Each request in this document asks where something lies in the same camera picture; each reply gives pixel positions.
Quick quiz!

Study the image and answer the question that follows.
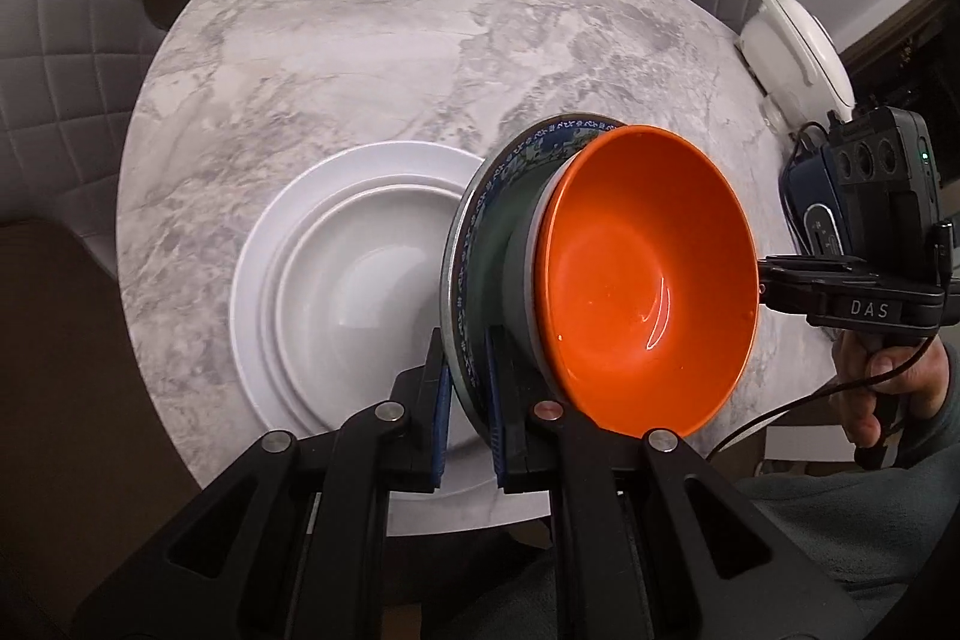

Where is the blue patterned green bowl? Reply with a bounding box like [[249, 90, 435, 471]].
[[441, 115, 631, 453]]

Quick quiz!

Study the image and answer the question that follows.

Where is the large white plate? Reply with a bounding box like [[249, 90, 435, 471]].
[[229, 140, 496, 453]]

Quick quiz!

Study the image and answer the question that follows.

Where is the orange bowl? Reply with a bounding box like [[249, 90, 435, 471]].
[[536, 124, 760, 438]]

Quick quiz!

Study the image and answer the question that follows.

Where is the person's right forearm grey sleeve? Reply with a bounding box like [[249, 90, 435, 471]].
[[742, 347, 960, 611]]

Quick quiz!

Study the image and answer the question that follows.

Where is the person's right hand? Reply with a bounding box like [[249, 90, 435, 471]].
[[832, 332, 950, 446]]

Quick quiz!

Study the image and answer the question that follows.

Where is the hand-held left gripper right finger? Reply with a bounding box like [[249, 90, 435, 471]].
[[484, 325, 871, 640]]

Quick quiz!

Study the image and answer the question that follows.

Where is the medium white plate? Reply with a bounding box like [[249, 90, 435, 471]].
[[261, 175, 472, 440]]

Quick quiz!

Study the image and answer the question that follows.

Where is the black appliance cable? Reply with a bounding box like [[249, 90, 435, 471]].
[[791, 118, 835, 155]]

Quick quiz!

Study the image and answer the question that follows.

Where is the light grey quilted chair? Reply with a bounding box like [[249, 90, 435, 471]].
[[0, 0, 170, 281]]

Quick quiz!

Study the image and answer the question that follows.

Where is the white rice cooker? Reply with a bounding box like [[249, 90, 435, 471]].
[[739, 0, 856, 123]]

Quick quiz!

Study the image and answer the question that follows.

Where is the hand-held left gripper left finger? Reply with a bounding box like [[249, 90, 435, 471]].
[[71, 328, 455, 640]]

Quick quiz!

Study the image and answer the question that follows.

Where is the dark blue appliance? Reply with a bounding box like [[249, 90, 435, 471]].
[[780, 148, 850, 258]]

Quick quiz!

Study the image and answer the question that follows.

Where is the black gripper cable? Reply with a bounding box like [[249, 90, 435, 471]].
[[705, 220, 955, 461]]

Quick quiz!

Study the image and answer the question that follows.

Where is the dark wooden cabinet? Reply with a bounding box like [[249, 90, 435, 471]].
[[840, 0, 960, 119]]

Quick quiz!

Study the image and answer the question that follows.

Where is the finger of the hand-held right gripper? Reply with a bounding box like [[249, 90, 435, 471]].
[[756, 256, 871, 315]]

